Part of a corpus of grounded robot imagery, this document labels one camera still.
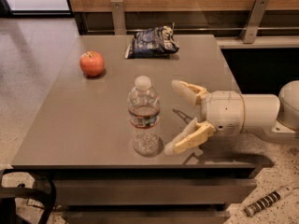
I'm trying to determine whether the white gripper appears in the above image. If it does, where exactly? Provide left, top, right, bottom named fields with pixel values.
left=164, top=80, right=244, bottom=156

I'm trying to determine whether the clear plastic water bottle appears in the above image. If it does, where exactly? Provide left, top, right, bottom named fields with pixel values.
left=127, top=76, right=160, bottom=156

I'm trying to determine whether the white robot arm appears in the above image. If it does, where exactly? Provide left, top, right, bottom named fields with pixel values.
left=164, top=80, right=299, bottom=155

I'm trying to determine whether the blue chip bag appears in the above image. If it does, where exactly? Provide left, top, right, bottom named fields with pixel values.
left=124, top=25, right=179, bottom=59

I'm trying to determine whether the red apple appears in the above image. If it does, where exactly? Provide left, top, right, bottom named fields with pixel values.
left=79, top=51, right=105, bottom=77

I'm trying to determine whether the grey table drawer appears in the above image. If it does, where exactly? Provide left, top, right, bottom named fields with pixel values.
left=53, top=179, right=256, bottom=205

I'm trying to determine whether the black chair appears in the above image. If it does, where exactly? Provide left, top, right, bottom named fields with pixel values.
left=0, top=169, right=56, bottom=224

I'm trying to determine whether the right metal bracket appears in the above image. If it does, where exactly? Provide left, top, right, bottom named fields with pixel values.
left=240, top=0, right=270, bottom=44

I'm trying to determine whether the metal bracket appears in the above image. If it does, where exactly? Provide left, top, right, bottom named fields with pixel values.
left=110, top=0, right=127, bottom=35
left=240, top=0, right=270, bottom=44

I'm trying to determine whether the left metal bracket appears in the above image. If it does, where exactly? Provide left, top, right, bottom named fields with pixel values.
left=110, top=0, right=127, bottom=35

